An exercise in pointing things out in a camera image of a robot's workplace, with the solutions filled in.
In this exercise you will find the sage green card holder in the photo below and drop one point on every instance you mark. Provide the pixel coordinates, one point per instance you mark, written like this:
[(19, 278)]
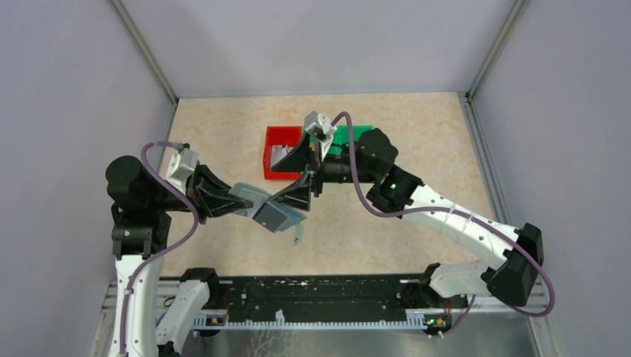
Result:
[(258, 196)]

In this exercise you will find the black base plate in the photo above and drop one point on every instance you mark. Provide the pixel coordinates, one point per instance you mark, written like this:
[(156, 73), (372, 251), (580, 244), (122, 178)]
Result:
[(320, 299)]

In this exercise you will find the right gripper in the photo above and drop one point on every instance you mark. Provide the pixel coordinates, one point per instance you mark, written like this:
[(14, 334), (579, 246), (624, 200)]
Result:
[(300, 158)]

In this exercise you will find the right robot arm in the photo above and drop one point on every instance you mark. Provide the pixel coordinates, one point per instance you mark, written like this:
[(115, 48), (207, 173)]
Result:
[(509, 258)]

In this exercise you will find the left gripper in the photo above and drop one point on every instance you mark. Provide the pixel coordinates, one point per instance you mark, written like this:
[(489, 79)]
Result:
[(203, 179)]

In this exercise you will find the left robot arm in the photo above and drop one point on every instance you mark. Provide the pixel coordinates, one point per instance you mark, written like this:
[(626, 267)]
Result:
[(141, 226)]

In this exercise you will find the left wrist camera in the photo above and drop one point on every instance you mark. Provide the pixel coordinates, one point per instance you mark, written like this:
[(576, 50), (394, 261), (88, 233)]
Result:
[(181, 168)]

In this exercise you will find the white VIP cards in bin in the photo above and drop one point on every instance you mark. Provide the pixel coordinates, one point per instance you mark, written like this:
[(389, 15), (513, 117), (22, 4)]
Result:
[(278, 152)]

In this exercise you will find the green plastic bin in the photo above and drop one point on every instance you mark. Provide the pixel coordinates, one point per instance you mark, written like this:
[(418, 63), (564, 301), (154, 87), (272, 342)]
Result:
[(340, 143), (358, 130)]

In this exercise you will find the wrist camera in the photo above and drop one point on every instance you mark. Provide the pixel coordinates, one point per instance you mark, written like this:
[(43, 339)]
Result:
[(320, 127), (181, 168)]

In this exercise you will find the right green plastic bin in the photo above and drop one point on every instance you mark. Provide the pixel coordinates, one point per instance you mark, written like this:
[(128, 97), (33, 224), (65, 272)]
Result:
[(358, 130)]

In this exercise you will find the red plastic bin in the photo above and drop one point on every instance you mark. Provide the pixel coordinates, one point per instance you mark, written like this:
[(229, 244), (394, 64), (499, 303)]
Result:
[(283, 135)]

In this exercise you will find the middle green plastic bin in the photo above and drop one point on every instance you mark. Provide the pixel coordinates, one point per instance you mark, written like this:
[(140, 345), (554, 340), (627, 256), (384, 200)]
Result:
[(340, 143)]

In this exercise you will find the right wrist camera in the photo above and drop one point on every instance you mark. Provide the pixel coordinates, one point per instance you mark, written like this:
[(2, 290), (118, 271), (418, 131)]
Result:
[(320, 127)]

